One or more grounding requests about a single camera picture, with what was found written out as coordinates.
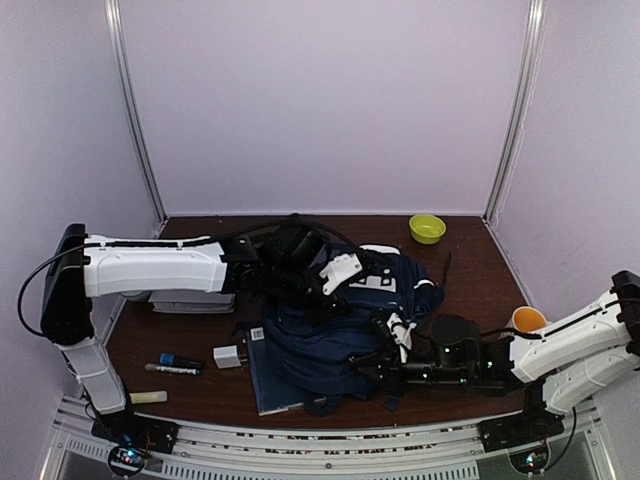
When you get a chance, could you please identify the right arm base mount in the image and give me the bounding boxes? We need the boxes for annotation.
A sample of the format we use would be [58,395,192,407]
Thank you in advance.
[478,383,564,452]

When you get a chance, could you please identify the lime green bowl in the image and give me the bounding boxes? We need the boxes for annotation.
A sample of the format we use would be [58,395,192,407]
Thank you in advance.
[409,215,447,245]

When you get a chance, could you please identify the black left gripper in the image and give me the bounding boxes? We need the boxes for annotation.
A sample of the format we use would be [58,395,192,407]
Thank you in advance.
[269,261,352,328]

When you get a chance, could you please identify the patterned mug orange inside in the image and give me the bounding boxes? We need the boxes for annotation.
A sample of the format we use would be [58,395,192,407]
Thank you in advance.
[510,306,547,333]

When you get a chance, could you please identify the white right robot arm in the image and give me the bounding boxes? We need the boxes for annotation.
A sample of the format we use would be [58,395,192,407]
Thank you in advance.
[349,270,639,442]

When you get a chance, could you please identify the left aluminium frame post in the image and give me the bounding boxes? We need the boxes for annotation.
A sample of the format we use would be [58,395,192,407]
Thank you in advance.
[104,0,169,234]

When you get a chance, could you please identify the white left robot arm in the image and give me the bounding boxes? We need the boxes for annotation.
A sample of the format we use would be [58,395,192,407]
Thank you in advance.
[40,221,364,445]

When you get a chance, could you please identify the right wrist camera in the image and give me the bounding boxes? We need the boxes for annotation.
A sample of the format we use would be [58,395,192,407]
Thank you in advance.
[371,309,417,364]

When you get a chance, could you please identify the right aluminium frame post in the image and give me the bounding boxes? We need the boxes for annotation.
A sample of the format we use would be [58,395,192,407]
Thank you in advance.
[483,0,546,226]

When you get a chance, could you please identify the navy blue student backpack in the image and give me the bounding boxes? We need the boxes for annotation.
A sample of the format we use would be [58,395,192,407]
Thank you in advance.
[238,244,445,416]

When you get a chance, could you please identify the white marker pen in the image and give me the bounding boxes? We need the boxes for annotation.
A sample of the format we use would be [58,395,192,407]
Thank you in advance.
[144,363,202,376]

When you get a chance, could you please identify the blue cap black marker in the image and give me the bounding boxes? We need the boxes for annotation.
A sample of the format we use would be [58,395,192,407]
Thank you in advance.
[159,353,205,370]

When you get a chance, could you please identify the grey hardcover book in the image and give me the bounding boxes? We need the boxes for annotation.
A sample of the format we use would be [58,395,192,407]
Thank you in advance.
[149,292,235,314]

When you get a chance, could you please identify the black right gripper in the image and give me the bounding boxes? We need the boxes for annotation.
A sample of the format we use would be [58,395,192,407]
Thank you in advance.
[350,344,472,402]

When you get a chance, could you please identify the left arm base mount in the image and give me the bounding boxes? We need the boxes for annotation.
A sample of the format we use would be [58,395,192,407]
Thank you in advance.
[87,401,179,454]

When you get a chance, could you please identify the pale yellow eraser stick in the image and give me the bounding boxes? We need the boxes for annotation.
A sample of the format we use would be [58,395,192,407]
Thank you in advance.
[130,391,168,404]

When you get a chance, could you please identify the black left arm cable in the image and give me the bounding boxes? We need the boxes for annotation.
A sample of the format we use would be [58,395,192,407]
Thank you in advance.
[17,213,361,336]

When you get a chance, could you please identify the dark blue notebook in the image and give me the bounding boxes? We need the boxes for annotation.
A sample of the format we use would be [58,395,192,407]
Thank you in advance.
[247,338,304,416]

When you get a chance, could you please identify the aluminium frame post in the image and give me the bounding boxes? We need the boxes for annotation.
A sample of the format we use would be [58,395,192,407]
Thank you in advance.
[104,0,169,234]
[483,0,546,226]

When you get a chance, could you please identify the white power adapter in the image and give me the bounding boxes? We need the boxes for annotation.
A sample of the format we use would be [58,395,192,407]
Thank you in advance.
[212,345,247,370]

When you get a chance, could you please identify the front aluminium rail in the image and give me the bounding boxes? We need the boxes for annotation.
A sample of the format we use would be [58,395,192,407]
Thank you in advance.
[35,396,623,479]

